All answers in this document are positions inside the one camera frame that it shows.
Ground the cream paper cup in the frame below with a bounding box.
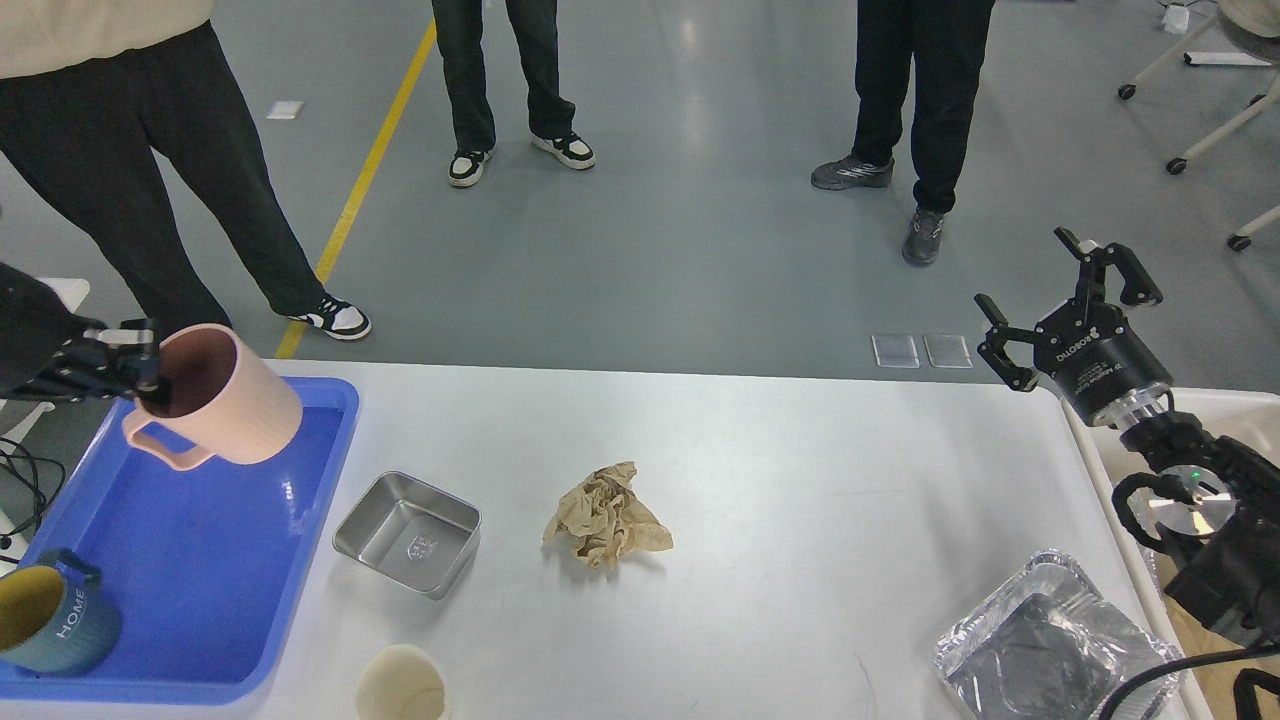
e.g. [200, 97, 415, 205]
[355, 644, 453, 719]

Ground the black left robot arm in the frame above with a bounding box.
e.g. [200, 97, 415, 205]
[1, 264, 172, 405]

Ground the aluminium foil tray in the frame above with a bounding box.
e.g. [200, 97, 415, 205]
[934, 550, 1181, 719]

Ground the person with black-white sneakers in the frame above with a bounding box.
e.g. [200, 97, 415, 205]
[430, 0, 596, 190]

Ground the person in beige top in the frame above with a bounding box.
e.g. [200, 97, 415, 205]
[1, 1, 372, 341]

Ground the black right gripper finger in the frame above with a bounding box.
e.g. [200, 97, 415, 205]
[1053, 227, 1164, 322]
[974, 293, 1046, 392]

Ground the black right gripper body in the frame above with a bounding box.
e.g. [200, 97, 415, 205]
[1036, 305, 1172, 427]

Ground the teal HOME mug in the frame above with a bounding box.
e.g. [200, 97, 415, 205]
[1, 548, 122, 676]

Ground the clear floor plate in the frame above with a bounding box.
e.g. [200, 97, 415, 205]
[870, 333, 922, 369]
[923, 333, 973, 369]

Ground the square stainless steel dish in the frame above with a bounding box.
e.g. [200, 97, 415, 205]
[332, 471, 483, 600]

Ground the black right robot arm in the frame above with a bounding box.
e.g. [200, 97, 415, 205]
[975, 227, 1279, 719]

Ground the white plastic bin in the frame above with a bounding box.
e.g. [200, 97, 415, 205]
[1060, 388, 1279, 719]

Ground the person with grey shoes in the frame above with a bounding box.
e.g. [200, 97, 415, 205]
[810, 1, 995, 266]

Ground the pink ribbed mug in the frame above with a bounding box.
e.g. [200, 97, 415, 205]
[122, 323, 303, 471]

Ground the crumpled brown paper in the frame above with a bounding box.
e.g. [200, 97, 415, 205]
[541, 461, 675, 570]

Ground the blue plastic tray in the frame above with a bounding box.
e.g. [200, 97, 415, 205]
[1, 377, 360, 705]

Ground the right clear floor plate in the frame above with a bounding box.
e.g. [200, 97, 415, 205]
[923, 333, 973, 369]

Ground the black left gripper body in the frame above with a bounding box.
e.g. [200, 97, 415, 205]
[20, 318, 141, 404]

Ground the white rolling chair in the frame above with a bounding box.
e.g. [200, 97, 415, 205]
[1117, 0, 1280, 252]

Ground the left clear floor plate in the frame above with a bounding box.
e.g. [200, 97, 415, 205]
[870, 333, 922, 369]

